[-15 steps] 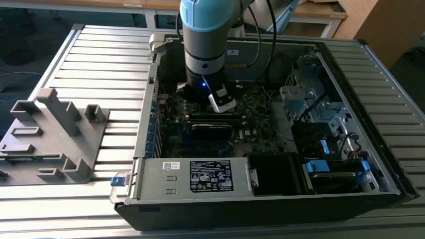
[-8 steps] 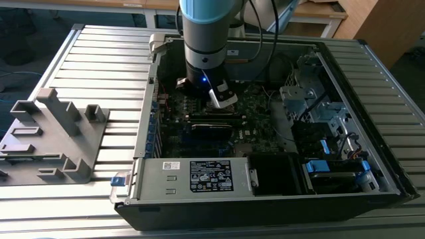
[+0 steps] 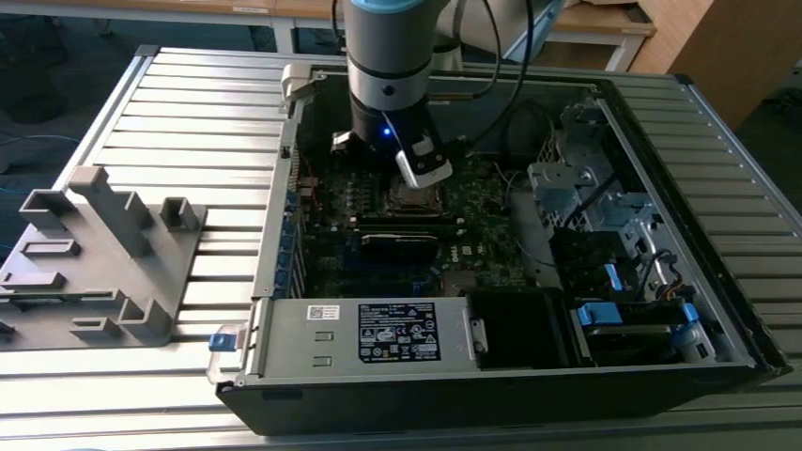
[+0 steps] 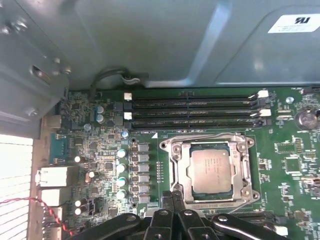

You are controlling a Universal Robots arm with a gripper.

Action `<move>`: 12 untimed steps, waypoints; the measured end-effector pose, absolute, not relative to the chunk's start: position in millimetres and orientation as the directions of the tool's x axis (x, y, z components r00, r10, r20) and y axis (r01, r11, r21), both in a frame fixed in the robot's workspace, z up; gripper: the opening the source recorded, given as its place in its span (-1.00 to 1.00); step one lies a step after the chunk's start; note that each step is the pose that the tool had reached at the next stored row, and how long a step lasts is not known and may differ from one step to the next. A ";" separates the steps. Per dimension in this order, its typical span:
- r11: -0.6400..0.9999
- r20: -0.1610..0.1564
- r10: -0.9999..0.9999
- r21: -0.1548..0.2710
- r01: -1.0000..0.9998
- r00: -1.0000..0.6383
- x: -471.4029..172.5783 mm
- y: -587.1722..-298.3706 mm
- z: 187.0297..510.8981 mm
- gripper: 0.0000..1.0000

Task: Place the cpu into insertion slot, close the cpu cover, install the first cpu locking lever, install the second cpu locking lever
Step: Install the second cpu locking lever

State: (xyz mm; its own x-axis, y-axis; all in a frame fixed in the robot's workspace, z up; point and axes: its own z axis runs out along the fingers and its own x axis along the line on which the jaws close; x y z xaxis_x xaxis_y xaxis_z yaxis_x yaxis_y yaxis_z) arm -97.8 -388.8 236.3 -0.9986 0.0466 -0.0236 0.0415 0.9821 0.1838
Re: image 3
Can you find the CPU with silver top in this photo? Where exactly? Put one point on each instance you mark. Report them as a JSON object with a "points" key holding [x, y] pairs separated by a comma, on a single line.
{"points": [[419, 195]]}

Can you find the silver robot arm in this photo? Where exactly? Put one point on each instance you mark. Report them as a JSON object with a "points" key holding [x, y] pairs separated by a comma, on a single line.
{"points": [[385, 66]]}

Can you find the grey plastic case latch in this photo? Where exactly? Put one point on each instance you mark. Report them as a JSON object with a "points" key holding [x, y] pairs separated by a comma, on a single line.
{"points": [[294, 77]]}

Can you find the black graphics card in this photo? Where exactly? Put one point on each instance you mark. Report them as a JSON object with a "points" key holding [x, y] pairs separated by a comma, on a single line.
{"points": [[401, 253]]}

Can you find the green motherboard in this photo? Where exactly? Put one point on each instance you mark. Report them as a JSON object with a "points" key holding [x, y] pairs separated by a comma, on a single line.
{"points": [[495, 235]]}

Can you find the silver metal drive cage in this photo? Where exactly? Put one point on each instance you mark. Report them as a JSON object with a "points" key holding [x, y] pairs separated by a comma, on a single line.
{"points": [[554, 181]]}

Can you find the grey power supply unit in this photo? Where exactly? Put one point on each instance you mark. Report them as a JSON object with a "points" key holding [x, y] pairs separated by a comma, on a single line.
{"points": [[289, 343]]}

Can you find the grey plastic parts rack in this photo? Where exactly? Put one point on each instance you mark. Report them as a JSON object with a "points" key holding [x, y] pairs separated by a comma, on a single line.
{"points": [[112, 221]]}

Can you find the blue plastic drive clip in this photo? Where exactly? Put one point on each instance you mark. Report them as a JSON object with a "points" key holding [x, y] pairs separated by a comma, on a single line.
{"points": [[614, 277]]}

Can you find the blue case latch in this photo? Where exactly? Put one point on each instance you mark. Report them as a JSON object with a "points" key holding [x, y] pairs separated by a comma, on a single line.
{"points": [[221, 342]]}

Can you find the hard disk in blue carrier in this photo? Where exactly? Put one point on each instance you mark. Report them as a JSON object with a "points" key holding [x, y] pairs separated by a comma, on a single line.
{"points": [[598, 314]]}

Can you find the black open PC case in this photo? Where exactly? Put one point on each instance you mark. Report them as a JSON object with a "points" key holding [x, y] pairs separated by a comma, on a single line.
{"points": [[438, 409]]}

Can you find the wooden cabinet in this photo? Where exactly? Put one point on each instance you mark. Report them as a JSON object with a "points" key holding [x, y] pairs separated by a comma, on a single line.
{"points": [[733, 42]]}

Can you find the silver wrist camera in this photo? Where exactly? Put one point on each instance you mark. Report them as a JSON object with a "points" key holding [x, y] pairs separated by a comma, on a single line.
{"points": [[426, 164]]}

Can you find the wooden desk white frame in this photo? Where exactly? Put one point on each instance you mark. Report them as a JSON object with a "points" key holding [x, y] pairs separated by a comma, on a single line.
{"points": [[610, 27], [156, 11]]}

